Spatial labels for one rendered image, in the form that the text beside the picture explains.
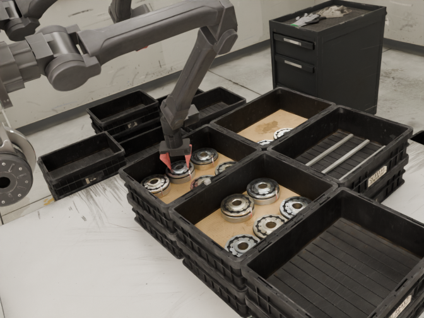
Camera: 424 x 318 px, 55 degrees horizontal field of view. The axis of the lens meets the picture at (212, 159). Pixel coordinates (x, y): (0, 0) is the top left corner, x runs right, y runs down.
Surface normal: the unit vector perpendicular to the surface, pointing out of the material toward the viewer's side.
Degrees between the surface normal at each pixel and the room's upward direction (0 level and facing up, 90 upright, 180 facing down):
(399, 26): 90
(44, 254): 0
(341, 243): 0
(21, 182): 90
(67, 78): 128
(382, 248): 0
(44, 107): 90
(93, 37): 38
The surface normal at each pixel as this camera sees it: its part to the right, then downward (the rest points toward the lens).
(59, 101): 0.54, 0.40
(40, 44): 0.22, -0.41
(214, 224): -0.14, -0.83
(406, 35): -0.84, 0.39
